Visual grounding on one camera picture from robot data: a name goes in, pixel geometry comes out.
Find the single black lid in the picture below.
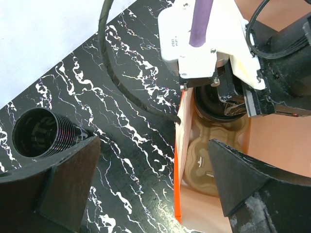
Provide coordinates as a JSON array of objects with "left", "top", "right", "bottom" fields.
[{"left": 193, "top": 85, "right": 246, "bottom": 123}]

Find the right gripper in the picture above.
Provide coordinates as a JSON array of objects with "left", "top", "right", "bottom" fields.
[{"left": 179, "top": 12, "right": 311, "bottom": 119}]

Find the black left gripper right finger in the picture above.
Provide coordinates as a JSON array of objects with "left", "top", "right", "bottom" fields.
[{"left": 208, "top": 139, "right": 311, "bottom": 233}]

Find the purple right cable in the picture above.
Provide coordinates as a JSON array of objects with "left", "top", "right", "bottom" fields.
[{"left": 188, "top": 0, "right": 214, "bottom": 48}]

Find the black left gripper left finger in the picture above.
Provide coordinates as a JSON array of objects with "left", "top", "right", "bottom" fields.
[{"left": 0, "top": 136, "right": 100, "bottom": 233}]

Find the brown pulp cup carrier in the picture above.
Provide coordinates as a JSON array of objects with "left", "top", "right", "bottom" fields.
[{"left": 183, "top": 114, "right": 249, "bottom": 197}]

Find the orange paper bag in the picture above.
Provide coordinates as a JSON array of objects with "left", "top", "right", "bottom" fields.
[{"left": 166, "top": 0, "right": 311, "bottom": 233}]

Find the stack of black cups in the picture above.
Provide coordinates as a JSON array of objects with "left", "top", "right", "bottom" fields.
[{"left": 12, "top": 108, "right": 89, "bottom": 158}]

